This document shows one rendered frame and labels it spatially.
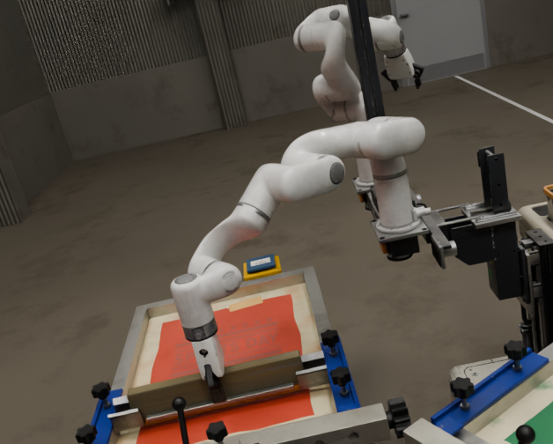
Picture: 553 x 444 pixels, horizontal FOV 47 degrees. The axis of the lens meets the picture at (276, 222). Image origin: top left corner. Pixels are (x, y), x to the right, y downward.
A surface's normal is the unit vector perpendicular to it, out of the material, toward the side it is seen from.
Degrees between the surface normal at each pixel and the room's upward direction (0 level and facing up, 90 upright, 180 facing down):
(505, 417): 0
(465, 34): 90
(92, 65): 90
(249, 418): 0
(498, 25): 90
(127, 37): 90
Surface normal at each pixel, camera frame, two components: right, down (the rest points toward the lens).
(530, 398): -0.22, -0.91
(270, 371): 0.07, 0.33
